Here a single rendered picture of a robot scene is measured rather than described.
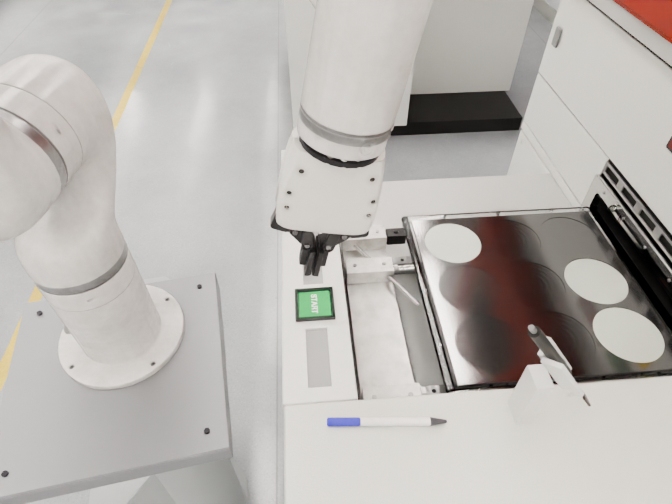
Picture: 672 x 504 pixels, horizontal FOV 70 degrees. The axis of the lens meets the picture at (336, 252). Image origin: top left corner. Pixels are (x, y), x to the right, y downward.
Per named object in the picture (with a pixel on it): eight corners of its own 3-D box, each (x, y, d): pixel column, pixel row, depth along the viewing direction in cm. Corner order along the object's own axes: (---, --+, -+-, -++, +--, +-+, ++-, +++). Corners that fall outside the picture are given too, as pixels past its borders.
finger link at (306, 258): (318, 215, 53) (309, 257, 58) (289, 212, 52) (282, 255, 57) (320, 235, 51) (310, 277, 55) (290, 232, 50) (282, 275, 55)
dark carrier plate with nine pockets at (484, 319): (586, 213, 94) (587, 210, 93) (691, 369, 70) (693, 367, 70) (411, 222, 92) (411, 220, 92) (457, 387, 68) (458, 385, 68)
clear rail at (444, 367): (407, 219, 93) (408, 214, 92) (457, 401, 67) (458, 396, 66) (400, 220, 93) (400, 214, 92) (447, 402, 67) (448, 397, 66)
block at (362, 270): (389, 267, 86) (391, 255, 84) (392, 281, 84) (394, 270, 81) (344, 269, 85) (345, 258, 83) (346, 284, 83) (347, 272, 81)
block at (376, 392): (416, 392, 69) (419, 382, 67) (421, 415, 67) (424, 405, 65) (361, 396, 69) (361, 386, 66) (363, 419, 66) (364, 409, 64)
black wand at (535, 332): (527, 336, 45) (540, 330, 44) (522, 323, 46) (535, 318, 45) (585, 408, 57) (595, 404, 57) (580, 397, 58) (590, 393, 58)
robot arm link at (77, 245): (11, 290, 60) (-121, 124, 42) (80, 192, 73) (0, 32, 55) (104, 299, 59) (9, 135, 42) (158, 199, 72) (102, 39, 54)
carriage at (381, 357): (381, 243, 94) (382, 233, 92) (419, 424, 69) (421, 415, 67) (340, 246, 94) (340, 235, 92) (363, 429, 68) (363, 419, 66)
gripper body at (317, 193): (390, 117, 48) (363, 204, 55) (286, 102, 46) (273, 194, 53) (403, 161, 42) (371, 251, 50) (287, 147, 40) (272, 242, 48)
